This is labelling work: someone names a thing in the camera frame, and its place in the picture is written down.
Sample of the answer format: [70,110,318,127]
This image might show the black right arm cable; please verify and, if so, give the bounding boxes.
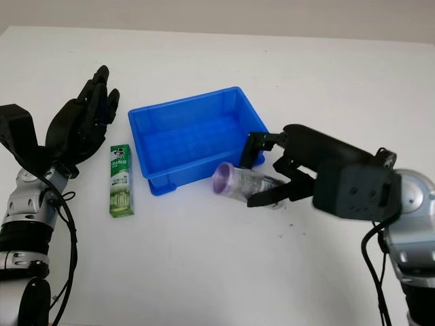
[360,217,395,326]

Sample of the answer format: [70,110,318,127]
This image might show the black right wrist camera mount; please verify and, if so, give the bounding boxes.
[312,159,403,223]

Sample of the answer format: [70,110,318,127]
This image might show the purple drink can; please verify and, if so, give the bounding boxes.
[211,162,290,209]

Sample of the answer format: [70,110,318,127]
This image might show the green toothpaste box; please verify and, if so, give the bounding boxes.
[108,143,135,217]

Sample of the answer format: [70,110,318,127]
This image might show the blue plastic tray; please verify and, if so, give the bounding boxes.
[128,86,271,198]

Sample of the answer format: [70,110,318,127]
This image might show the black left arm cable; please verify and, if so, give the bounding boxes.
[40,173,78,326]

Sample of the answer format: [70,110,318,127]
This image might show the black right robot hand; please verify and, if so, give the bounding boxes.
[239,124,377,209]

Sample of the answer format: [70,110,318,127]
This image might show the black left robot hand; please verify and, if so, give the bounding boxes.
[45,65,122,179]

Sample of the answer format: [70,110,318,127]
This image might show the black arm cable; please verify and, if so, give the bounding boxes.
[40,173,78,326]
[360,217,395,326]

